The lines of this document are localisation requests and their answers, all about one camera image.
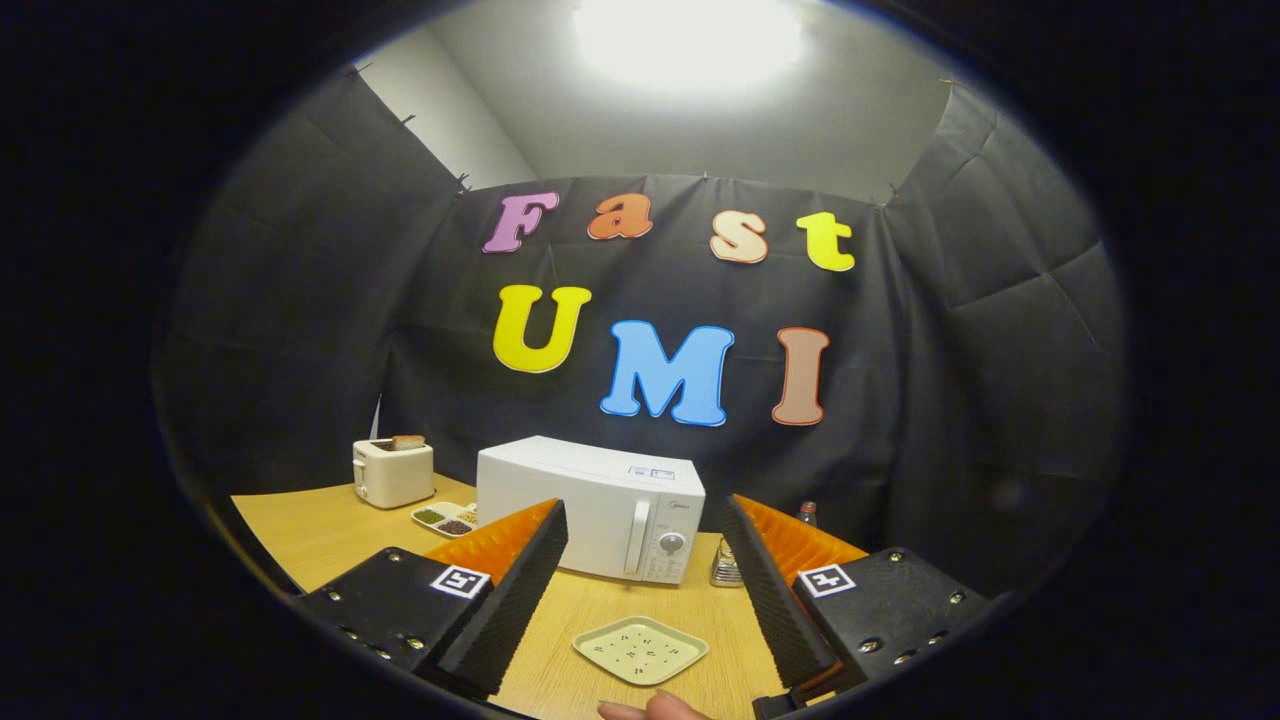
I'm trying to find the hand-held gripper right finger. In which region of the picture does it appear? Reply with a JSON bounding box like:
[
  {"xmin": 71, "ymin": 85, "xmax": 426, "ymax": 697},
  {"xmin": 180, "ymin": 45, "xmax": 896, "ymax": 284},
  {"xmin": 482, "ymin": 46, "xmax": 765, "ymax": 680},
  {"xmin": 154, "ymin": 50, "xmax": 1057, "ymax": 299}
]
[{"xmin": 718, "ymin": 493, "xmax": 991, "ymax": 719}]

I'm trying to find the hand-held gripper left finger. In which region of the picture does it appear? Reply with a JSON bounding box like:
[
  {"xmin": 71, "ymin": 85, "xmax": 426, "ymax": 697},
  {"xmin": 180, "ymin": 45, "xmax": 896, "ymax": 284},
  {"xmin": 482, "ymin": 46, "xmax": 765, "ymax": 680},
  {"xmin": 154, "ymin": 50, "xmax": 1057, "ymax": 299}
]
[{"xmin": 300, "ymin": 498, "xmax": 571, "ymax": 701}]

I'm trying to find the white microwave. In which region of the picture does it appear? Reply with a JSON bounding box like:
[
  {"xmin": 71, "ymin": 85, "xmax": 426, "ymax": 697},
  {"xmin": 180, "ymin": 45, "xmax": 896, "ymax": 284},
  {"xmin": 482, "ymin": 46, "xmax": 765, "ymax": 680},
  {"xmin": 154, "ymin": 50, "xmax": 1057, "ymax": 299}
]
[{"xmin": 476, "ymin": 435, "xmax": 707, "ymax": 586}]

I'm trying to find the white divided dish of beans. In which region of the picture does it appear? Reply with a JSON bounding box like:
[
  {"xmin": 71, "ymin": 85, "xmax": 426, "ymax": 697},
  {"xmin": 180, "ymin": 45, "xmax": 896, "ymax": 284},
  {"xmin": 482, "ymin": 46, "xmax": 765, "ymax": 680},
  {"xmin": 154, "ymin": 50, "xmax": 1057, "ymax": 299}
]
[{"xmin": 411, "ymin": 502, "xmax": 479, "ymax": 539}]

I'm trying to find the pale square plate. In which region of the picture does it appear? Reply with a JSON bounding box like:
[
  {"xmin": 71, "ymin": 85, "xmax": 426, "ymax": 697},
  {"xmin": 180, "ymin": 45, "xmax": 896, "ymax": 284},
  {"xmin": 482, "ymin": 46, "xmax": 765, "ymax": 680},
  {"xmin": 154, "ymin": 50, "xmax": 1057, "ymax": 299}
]
[{"xmin": 572, "ymin": 615, "xmax": 710, "ymax": 687}]

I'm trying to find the white toaster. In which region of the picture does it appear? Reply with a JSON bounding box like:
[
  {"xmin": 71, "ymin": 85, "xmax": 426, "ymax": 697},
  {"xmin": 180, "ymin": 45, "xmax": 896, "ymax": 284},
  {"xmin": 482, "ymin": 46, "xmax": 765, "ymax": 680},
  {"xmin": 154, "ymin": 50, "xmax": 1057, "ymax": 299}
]
[{"xmin": 352, "ymin": 439, "xmax": 436, "ymax": 510}]

